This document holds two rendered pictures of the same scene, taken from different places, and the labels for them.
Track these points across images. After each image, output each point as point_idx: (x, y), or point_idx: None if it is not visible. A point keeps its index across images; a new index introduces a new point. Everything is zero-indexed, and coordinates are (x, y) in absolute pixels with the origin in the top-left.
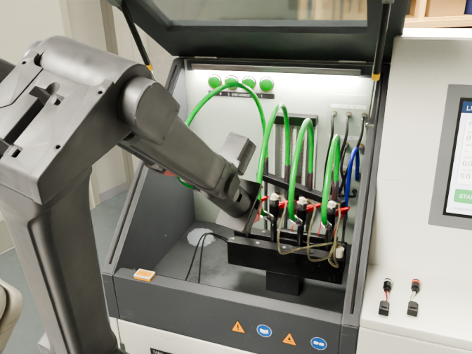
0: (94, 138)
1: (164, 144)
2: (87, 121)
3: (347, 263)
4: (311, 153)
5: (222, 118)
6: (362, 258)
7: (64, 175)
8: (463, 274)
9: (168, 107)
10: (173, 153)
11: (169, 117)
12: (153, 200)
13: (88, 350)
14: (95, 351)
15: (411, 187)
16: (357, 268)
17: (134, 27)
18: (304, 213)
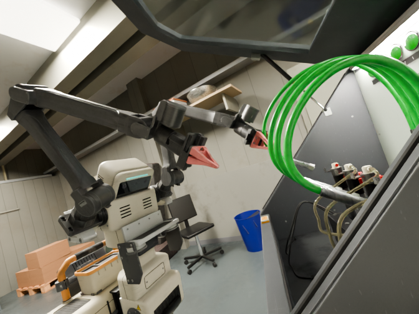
0: (15, 104)
1: (57, 106)
2: (10, 101)
3: None
4: (413, 101)
5: (390, 101)
6: (338, 263)
7: (12, 114)
8: None
9: (21, 92)
10: (67, 110)
11: (24, 95)
12: (309, 177)
13: (67, 179)
14: (71, 182)
15: None
16: (320, 275)
17: (274, 65)
18: (371, 188)
